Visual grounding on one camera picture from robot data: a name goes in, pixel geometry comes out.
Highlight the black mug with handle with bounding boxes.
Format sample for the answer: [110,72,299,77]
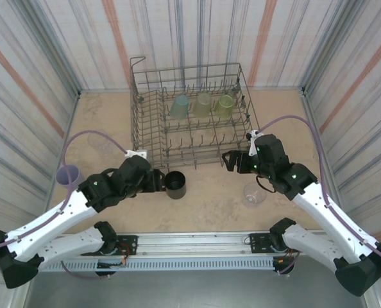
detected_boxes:
[164,171,187,200]

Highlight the grey wire dish rack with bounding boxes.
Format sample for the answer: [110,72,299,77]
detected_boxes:
[129,56,260,171]

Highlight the lime green translucent cup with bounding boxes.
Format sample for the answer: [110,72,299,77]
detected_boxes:
[214,93,235,118]

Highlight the lavender plastic cup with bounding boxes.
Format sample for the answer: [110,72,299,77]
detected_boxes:
[56,164,83,187]

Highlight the pale olive translucent cup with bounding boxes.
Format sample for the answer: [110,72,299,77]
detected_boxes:
[192,92,212,118]

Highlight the teal translucent cup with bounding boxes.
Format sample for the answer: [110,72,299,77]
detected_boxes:
[170,94,191,120]

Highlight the grey metal panel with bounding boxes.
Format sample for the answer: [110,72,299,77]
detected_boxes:
[23,271,371,308]

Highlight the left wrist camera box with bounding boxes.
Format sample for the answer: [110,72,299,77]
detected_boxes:
[125,149,149,163]

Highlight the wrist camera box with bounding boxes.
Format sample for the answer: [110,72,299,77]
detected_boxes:
[125,149,149,163]
[246,130,262,157]

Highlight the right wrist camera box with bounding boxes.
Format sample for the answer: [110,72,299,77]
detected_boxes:
[246,130,262,157]

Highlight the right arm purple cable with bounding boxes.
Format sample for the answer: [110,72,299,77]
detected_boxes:
[259,115,381,276]

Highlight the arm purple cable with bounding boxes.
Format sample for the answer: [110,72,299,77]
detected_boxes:
[0,130,129,280]
[259,115,381,276]

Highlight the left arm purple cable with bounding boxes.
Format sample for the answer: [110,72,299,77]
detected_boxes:
[0,130,129,280]

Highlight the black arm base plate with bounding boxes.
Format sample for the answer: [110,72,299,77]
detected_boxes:
[248,232,308,254]
[81,234,139,257]

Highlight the aluminium mounting rail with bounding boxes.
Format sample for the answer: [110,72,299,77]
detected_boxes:
[23,230,348,261]

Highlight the white slotted cable duct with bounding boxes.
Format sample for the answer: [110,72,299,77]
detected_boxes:
[38,258,276,273]

